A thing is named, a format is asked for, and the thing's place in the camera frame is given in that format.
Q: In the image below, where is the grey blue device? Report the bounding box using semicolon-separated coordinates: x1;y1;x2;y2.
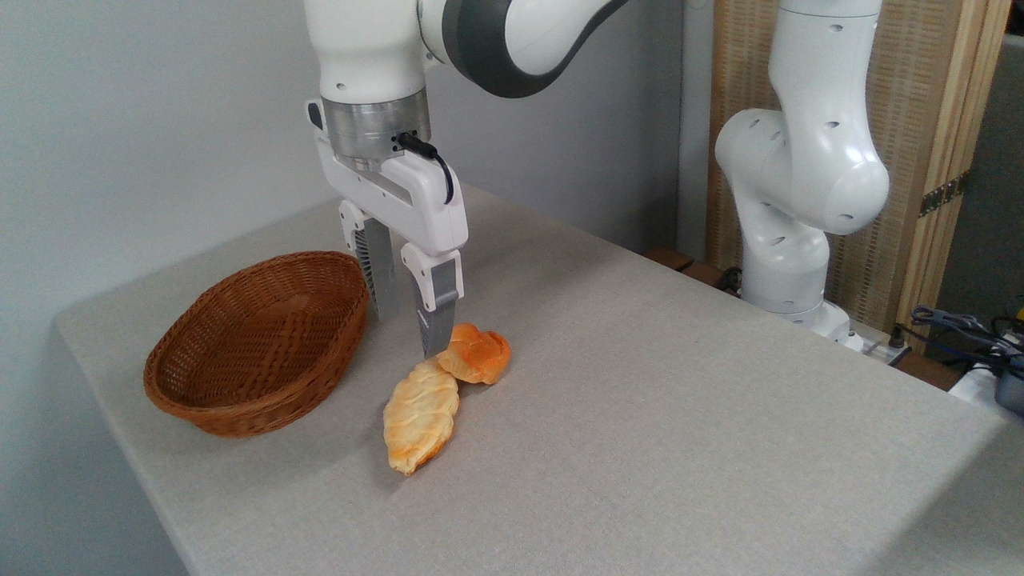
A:
994;372;1024;417

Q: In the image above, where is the long pale croissant bread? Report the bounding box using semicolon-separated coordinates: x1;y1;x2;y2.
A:
382;358;461;477

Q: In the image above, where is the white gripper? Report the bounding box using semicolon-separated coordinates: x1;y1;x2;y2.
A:
306;99;470;358

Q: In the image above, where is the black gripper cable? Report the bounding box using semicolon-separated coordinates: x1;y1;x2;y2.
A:
395;132;455;205

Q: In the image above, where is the round orange bread roll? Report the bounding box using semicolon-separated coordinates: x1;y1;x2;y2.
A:
437;322;512;386

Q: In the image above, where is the brown wicker basket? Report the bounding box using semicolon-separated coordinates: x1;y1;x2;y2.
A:
143;250;373;438

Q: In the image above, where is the dark metal screen hinge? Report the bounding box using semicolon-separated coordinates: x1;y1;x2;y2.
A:
918;171;970;218

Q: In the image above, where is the wooden woven folding screen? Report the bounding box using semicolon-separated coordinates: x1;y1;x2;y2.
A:
706;0;1013;333

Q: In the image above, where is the blue and black cable bundle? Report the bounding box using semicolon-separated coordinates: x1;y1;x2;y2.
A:
896;304;1024;378

